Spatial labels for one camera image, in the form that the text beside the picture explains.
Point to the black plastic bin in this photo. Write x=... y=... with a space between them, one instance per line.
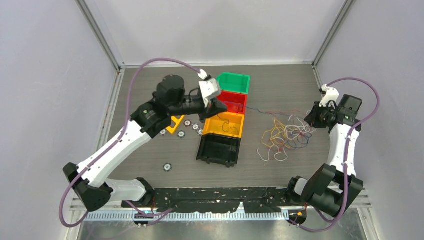
x=219 y=149

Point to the lone round disc front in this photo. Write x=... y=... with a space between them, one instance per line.
x=167 y=167

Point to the yellow triangular plastic piece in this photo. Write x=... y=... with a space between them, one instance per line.
x=175 y=123

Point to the red plastic bin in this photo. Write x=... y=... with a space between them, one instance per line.
x=235 y=102

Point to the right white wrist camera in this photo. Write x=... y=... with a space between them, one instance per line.
x=329 y=94

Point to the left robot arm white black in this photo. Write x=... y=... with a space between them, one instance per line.
x=91 y=179

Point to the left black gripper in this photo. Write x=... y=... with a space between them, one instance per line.
x=214 y=106

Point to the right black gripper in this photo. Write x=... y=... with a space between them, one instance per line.
x=312 y=118

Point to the round disc middle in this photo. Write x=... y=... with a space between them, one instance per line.
x=195 y=127

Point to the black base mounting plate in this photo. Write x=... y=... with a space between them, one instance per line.
x=220 y=200

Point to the green plastic bin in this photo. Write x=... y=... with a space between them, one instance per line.
x=233 y=82

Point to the round disc red centre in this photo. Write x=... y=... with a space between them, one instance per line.
x=187 y=123

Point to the round disc lower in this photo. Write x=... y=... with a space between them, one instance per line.
x=181 y=134

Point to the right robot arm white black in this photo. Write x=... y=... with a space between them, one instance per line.
x=336 y=179

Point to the aluminium frame rail front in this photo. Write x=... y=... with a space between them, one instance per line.
x=122 y=212

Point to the yellow plastic bin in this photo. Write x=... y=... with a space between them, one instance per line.
x=225 y=124

